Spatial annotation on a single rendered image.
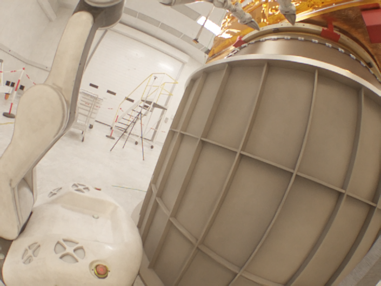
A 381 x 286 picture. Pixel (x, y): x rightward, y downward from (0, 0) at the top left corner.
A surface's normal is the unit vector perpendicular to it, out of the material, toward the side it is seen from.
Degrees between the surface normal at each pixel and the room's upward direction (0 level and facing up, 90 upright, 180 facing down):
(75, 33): 90
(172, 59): 90
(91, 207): 73
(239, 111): 90
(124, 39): 90
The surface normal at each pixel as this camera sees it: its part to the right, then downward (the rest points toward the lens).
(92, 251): 0.36, -0.93
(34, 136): 0.48, 0.18
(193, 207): -0.72, -0.27
